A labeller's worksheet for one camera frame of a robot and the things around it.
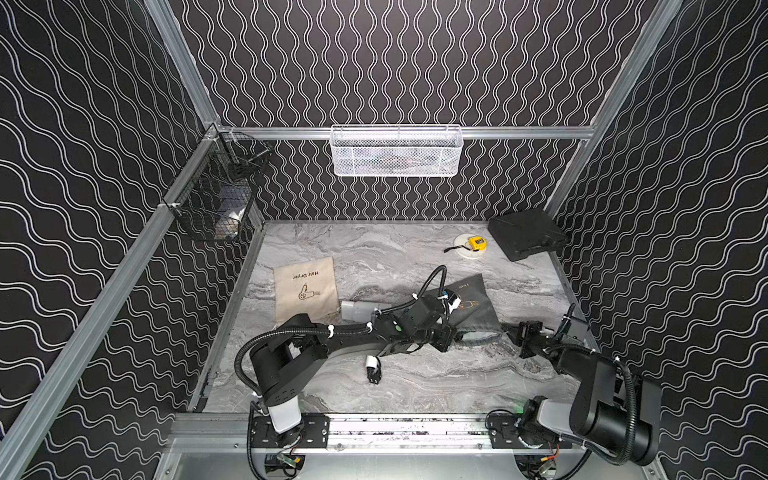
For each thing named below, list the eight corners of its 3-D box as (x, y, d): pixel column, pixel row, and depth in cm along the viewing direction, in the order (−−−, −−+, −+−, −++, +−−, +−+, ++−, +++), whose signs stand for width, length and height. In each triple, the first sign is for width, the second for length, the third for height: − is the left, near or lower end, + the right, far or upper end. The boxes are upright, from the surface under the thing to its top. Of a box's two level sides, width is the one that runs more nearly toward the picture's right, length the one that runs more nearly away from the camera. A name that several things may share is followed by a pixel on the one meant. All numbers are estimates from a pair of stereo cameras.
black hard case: (510, 263, 111) (515, 252, 106) (488, 229, 122) (492, 218, 117) (567, 251, 114) (575, 240, 110) (541, 219, 125) (547, 208, 121)
